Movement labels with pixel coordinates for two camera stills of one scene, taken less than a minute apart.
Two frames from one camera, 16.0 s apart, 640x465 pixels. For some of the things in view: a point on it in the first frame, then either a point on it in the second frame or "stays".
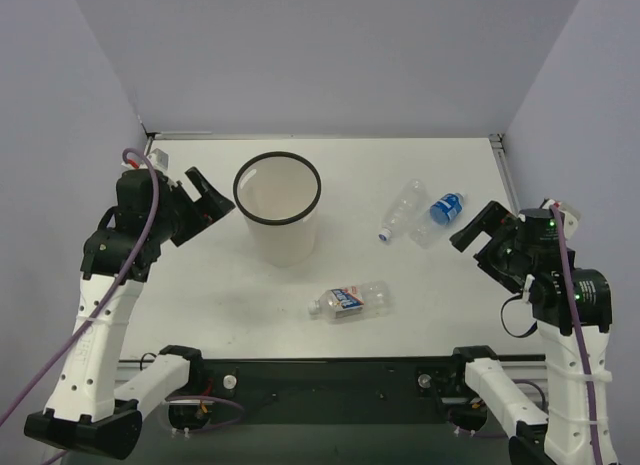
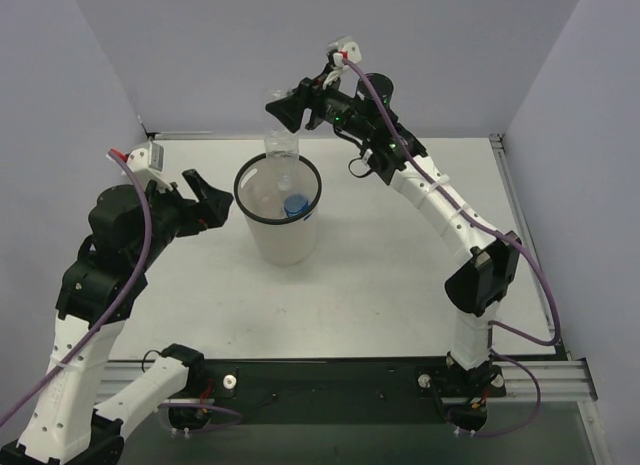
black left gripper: [189, 215] stays
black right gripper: [492, 243] -> [308, 105]
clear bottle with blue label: [441, 214] -> [295, 204]
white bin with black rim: [278, 192] stays
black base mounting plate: [334, 389] stays
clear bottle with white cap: [404, 209] -> [283, 154]
